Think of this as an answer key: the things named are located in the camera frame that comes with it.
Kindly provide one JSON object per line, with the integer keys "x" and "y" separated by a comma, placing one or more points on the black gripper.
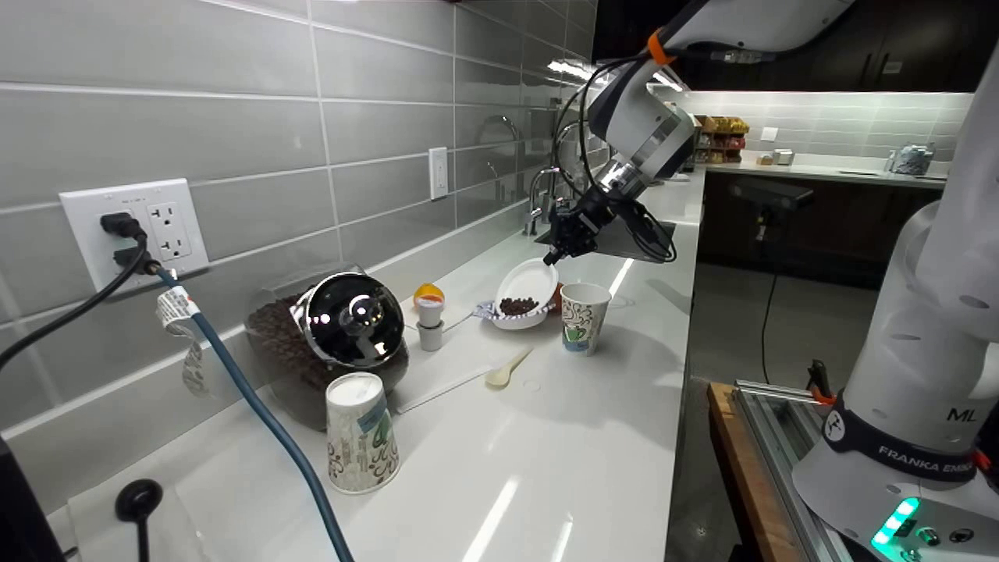
{"x": 577, "y": 226}

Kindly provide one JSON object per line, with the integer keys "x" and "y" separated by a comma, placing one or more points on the blue patterned paper bowl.
{"x": 526, "y": 278}

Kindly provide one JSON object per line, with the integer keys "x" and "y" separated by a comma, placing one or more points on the dark coffee beans pile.
{"x": 517, "y": 307}

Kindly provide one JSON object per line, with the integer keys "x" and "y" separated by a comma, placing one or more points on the white paper plate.
{"x": 637, "y": 235}

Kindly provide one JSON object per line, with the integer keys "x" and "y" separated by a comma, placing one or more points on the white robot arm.
{"x": 728, "y": 41}

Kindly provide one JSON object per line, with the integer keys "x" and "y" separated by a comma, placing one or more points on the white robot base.
{"x": 898, "y": 457}

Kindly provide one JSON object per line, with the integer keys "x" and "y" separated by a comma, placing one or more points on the upright patterned paper cup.
{"x": 583, "y": 315}

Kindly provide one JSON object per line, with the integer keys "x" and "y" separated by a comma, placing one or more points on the upside-down patterned paper cup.
{"x": 359, "y": 431}

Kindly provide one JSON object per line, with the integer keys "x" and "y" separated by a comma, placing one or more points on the small white orange-top container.
{"x": 429, "y": 307}

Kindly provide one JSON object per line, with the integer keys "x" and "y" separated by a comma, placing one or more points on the wooden spoon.
{"x": 502, "y": 375}

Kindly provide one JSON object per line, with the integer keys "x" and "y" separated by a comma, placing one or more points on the glass jar with chrome lid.
{"x": 340, "y": 323}

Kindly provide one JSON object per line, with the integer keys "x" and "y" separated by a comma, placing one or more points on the white wall outlet with plugs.
{"x": 111, "y": 223}

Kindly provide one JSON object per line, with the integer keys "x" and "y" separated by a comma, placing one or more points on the black round cable plug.
{"x": 135, "y": 502}

